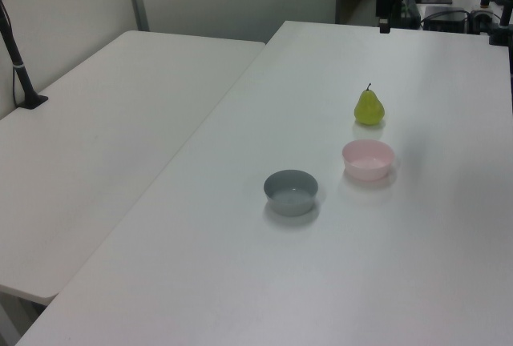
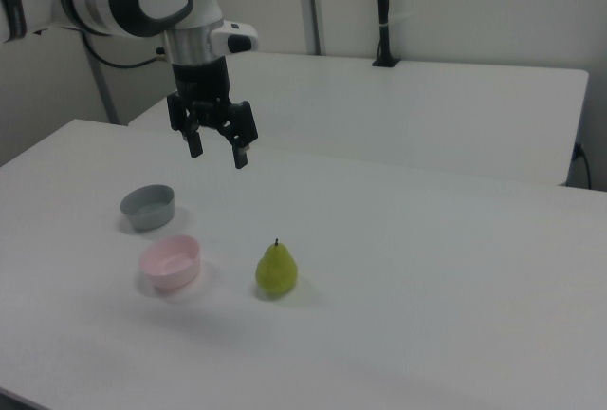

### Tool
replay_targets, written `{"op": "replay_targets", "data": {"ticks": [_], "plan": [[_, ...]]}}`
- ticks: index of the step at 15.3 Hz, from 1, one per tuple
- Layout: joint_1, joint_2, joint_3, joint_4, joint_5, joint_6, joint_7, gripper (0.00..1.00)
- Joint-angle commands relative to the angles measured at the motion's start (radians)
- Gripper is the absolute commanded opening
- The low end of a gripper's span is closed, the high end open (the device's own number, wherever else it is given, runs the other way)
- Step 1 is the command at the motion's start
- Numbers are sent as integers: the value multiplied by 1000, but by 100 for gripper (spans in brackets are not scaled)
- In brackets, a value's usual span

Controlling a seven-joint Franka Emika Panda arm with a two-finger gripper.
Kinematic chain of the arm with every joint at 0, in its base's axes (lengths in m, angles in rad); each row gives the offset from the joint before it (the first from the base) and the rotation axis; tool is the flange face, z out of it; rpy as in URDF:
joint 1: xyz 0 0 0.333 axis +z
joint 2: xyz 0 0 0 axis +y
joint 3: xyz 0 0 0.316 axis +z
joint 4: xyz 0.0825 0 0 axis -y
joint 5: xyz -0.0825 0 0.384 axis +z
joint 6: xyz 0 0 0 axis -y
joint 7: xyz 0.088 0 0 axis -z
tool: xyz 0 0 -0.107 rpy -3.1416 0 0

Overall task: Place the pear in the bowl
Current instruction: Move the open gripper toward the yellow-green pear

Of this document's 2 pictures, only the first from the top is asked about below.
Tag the pink plastic bowl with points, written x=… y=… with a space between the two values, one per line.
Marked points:
x=368 y=160

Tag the white side table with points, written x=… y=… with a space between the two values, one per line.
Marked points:
x=100 y=142

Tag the black clamp with pole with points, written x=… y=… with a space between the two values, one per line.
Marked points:
x=501 y=29

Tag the dark robot gripper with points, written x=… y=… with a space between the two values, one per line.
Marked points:
x=383 y=3

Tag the green yellow pear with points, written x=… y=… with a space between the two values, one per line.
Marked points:
x=369 y=109

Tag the grey plastic bowl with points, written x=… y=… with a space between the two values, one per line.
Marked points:
x=290 y=198

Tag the black pole stand with base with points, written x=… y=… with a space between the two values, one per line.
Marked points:
x=20 y=69

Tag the black control box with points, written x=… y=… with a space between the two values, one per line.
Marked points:
x=445 y=19

